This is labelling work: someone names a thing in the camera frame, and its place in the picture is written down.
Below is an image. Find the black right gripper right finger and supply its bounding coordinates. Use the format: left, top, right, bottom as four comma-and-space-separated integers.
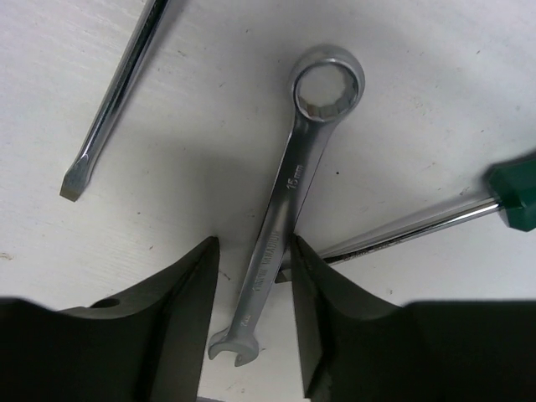
290, 236, 535, 401

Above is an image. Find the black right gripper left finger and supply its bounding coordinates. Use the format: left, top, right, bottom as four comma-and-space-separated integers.
1, 237, 219, 401

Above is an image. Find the green handled long screwdriver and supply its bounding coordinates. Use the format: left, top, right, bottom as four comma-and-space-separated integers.
59, 0, 169, 202

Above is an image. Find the small combination wrench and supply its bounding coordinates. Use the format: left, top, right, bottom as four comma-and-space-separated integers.
208, 44, 365, 367

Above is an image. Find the green handled short screwdriver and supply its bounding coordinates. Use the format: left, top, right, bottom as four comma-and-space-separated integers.
274, 155, 536, 286

